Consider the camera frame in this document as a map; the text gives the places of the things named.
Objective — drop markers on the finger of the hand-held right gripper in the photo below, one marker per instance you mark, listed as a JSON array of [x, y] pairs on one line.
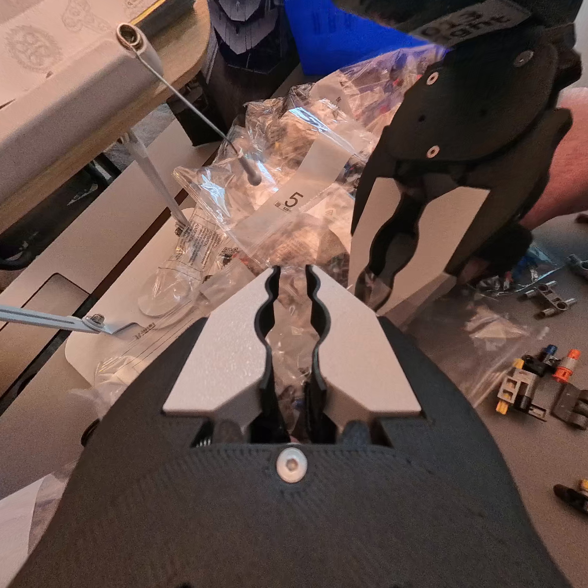
[[372, 216], [445, 229]]

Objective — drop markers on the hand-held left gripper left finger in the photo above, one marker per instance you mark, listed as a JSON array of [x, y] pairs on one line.
[[211, 367]]

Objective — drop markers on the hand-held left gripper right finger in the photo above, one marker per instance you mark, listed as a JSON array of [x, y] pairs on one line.
[[367, 367]]

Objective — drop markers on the small clear bag of pins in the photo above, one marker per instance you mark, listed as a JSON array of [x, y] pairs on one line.
[[533, 266]]

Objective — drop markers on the pile of clear parts bags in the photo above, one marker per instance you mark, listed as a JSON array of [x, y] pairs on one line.
[[298, 138]]

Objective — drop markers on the light grey beam with pins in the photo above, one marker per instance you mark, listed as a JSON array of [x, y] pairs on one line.
[[549, 298]]

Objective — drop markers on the black connector with blue pin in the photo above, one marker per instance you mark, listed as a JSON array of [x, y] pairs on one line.
[[540, 364]]

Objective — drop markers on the orange lego pin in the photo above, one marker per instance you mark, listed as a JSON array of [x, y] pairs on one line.
[[566, 367]]

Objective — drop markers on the dark lego set box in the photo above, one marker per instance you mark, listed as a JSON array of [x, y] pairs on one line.
[[248, 32]]

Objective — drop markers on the black curved lego piece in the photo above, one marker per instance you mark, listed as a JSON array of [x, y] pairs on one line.
[[569, 498]]

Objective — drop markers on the white lego instruction booklet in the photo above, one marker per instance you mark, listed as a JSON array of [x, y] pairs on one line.
[[55, 82]]

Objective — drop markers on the person's right hand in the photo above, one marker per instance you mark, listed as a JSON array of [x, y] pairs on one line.
[[569, 174]]

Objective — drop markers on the blue plastic bin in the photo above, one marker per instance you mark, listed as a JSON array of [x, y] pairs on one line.
[[349, 36]]

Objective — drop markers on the dark grey connector block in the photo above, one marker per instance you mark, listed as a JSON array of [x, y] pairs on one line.
[[572, 406]]

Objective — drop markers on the yellow-edged booklet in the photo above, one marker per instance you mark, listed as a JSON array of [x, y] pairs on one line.
[[170, 9]]

